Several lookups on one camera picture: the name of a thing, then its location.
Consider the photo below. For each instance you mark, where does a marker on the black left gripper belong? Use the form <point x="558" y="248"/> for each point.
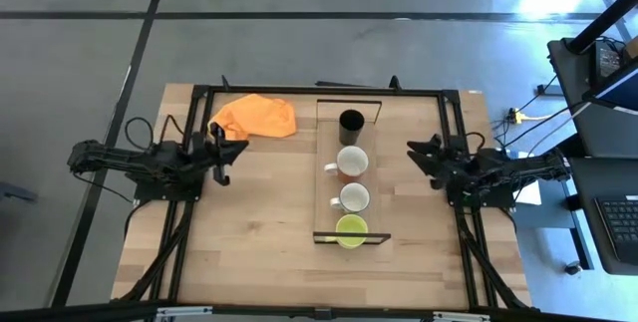
<point x="212" y="151"/>

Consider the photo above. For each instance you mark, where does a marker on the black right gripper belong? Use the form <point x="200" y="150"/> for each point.
<point x="453" y="167"/>

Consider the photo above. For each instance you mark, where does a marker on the brown mug white inside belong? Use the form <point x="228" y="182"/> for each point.
<point x="353" y="160"/>

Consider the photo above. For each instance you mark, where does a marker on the black tall cup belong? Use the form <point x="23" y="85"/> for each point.
<point x="351" y="132"/>

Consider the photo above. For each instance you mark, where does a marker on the blue white floral mug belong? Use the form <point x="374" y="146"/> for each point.
<point x="354" y="197"/>

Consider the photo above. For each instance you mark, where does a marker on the yellow-green mug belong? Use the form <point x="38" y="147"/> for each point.
<point x="351" y="225"/>

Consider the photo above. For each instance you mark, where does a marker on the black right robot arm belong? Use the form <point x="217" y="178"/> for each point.
<point x="523" y="167"/>

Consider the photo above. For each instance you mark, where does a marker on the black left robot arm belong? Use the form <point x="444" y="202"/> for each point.
<point x="124" y="160"/>

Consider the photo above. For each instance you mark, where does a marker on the orange cloth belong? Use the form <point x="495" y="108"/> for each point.
<point x="259" y="117"/>

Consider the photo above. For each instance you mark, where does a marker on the yellow plug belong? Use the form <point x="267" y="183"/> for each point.
<point x="517" y="115"/>

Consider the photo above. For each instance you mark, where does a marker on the white paper sheet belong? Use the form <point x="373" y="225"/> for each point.
<point x="532" y="196"/>

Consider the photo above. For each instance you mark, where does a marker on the black desk foot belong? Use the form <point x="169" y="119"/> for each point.
<point x="542" y="90"/>

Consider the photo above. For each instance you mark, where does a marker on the black desk with keyboard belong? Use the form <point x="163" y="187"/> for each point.
<point x="585" y="177"/>

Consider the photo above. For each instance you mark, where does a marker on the black caster wheel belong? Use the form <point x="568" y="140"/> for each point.
<point x="573" y="268"/>

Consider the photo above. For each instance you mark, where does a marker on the black electronic box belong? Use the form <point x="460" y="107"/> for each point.
<point x="605" y="60"/>

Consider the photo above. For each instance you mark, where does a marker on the black keyboard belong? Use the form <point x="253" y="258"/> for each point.
<point x="623" y="222"/>

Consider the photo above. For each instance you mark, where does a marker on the grey furniture foot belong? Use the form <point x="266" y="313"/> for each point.
<point x="15" y="192"/>

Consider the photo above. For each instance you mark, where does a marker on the black slanted pole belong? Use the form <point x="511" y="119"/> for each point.
<point x="603" y="20"/>

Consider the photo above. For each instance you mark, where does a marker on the black rig bar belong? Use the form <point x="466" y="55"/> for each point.
<point x="75" y="311"/>

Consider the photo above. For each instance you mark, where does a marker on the black aluminium table frame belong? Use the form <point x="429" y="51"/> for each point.
<point x="423" y="92"/>

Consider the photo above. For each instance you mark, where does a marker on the silver metal bracket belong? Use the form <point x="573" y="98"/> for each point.
<point x="461" y="317"/>
<point x="184" y="311"/>

